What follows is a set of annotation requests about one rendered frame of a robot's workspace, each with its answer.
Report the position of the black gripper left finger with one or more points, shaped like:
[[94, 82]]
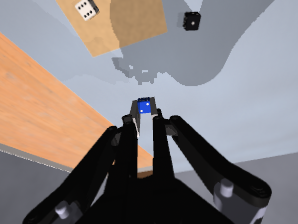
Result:
[[75, 195]]

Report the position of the black die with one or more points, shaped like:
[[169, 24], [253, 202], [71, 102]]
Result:
[[191, 21]]

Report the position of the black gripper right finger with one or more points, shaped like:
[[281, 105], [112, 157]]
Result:
[[239, 195]]

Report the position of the blue die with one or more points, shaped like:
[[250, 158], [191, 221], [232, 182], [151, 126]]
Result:
[[144, 105]]

